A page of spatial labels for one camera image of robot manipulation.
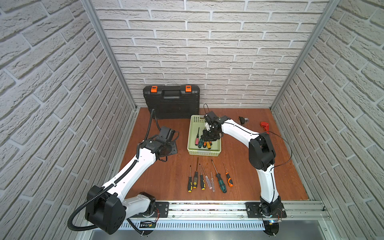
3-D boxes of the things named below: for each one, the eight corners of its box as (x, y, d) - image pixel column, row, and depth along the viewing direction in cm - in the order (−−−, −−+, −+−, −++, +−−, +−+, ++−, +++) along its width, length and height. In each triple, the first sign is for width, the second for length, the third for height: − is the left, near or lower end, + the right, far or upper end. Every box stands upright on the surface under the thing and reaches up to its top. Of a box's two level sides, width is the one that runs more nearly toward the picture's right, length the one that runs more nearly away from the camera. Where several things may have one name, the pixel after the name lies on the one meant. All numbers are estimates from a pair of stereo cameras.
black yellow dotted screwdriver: (193, 188, 82) (193, 187, 80) (194, 158, 93) (194, 157, 91) (197, 188, 82) (197, 187, 80) (198, 158, 93) (198, 157, 91)
